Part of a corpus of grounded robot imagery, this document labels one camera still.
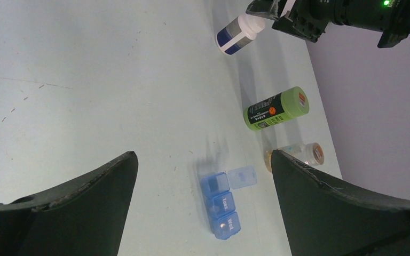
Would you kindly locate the blue pill organizer box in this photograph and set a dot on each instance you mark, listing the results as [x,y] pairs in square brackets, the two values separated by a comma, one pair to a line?
[219,201]

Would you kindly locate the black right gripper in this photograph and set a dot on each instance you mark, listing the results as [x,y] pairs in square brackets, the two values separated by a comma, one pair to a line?
[306,20]

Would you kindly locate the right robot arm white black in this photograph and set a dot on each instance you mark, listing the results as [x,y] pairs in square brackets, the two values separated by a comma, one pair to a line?
[390,18]

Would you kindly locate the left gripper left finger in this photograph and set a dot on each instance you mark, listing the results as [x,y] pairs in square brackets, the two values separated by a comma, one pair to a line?
[83,216]

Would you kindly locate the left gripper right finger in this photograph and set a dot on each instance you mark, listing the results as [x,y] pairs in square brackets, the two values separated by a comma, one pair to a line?
[324,215]

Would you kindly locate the clear amber pill bottle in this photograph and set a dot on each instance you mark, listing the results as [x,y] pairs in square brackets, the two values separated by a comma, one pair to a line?
[311,154]

